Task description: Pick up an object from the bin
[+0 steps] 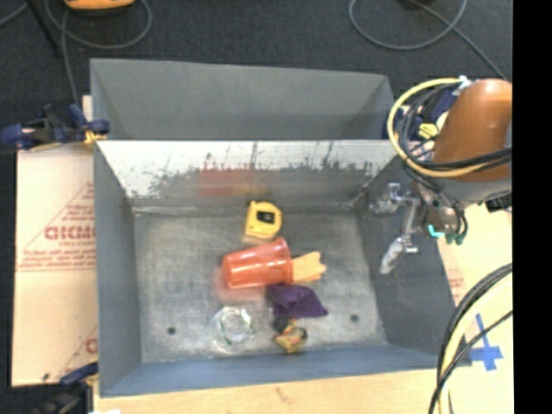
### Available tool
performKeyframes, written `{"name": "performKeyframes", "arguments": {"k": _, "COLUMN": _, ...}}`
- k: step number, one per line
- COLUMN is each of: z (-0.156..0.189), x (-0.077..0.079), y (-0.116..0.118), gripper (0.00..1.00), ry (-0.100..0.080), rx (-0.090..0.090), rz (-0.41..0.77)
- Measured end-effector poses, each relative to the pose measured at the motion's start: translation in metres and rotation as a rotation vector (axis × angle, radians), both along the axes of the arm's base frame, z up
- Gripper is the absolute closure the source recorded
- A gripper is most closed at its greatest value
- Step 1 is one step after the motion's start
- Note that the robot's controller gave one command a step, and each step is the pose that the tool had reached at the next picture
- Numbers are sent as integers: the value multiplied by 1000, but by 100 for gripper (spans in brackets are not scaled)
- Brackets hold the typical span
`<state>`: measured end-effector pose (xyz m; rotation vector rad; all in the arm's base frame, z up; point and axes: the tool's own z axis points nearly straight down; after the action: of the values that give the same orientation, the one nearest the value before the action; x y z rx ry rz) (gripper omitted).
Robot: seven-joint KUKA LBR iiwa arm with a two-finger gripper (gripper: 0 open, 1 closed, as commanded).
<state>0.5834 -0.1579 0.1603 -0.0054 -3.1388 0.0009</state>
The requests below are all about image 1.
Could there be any orange plastic cup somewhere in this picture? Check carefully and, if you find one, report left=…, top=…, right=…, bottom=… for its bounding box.
left=221, top=236, right=294, bottom=290

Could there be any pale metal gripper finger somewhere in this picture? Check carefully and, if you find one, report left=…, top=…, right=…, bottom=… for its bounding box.
left=379, top=233, right=419, bottom=275
left=368, top=182, right=417, bottom=216

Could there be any tan wooden block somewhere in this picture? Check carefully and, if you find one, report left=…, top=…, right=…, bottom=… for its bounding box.
left=291, top=251, right=327, bottom=283

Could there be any yellow tape measure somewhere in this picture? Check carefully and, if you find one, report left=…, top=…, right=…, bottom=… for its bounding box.
left=244, top=200, right=284, bottom=239

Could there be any cardboard board with red print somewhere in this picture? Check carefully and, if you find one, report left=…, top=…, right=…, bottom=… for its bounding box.
left=9, top=143, right=99, bottom=388

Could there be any purple cloth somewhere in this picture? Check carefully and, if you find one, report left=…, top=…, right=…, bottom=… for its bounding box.
left=267, top=283, right=329, bottom=319

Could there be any grey metal bin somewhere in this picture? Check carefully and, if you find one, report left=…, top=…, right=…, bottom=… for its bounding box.
left=89, top=58, right=459, bottom=397

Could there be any yellow and black toy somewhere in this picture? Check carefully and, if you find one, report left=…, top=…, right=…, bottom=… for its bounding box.
left=272, top=317, right=309, bottom=354

